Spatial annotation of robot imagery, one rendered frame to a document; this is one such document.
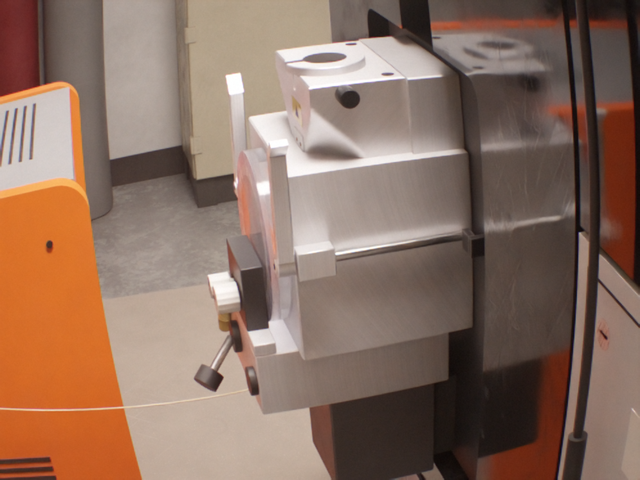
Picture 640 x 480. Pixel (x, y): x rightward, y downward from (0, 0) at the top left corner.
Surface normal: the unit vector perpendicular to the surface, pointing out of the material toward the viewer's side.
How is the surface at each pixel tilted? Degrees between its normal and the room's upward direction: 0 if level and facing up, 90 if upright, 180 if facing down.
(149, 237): 0
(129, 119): 90
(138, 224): 0
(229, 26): 90
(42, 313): 90
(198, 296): 0
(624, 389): 90
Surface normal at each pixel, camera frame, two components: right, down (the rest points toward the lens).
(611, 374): -0.97, 0.15
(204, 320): -0.07, -0.91
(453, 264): 0.24, 0.38
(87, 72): 0.59, 0.29
